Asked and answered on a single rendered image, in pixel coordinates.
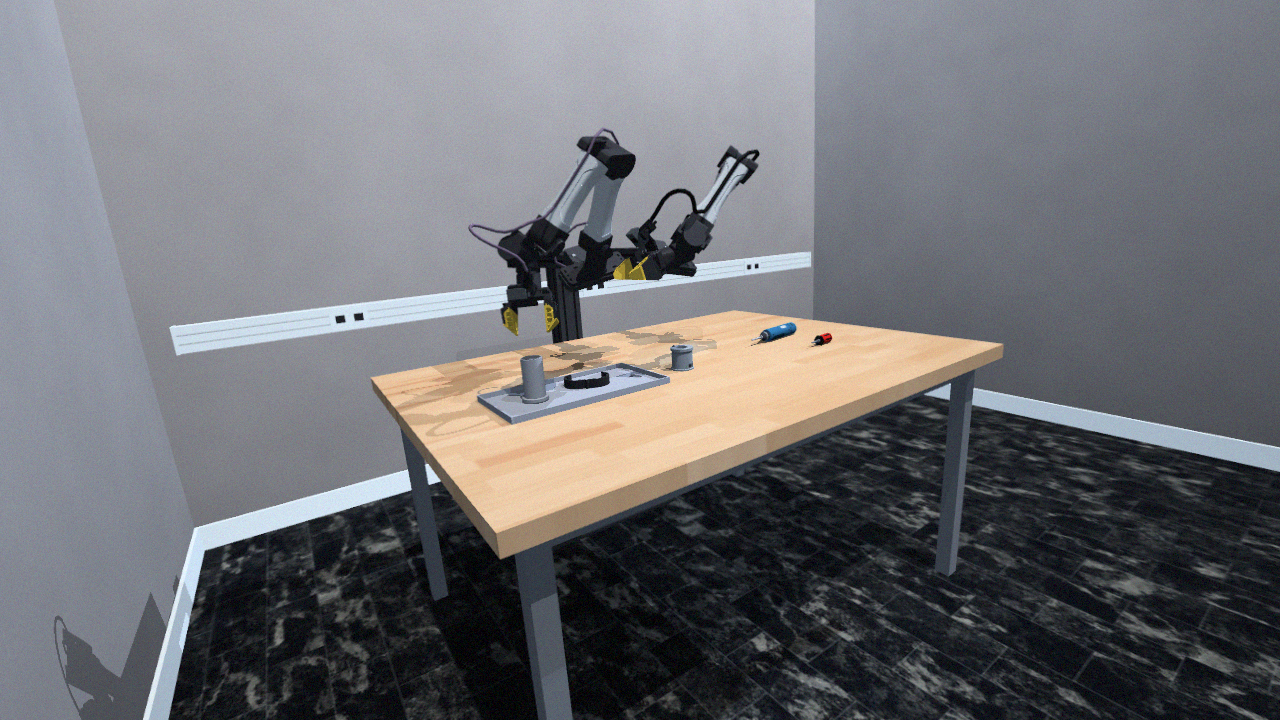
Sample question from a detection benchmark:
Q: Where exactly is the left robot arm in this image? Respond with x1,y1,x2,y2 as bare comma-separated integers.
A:
626,145,759,272

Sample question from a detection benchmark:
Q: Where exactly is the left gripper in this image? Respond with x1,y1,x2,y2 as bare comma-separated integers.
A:
613,247,677,281

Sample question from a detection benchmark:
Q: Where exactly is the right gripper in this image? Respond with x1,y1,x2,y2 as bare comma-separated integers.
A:
500,272,561,336

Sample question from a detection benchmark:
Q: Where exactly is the blue screwdriver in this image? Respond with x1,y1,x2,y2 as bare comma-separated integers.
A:
751,322,797,342

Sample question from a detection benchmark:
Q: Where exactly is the grey metal cylindrical flange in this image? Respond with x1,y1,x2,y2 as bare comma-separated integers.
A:
669,345,694,372

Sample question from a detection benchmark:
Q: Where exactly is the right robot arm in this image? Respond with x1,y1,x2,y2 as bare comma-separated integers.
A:
498,136,636,300

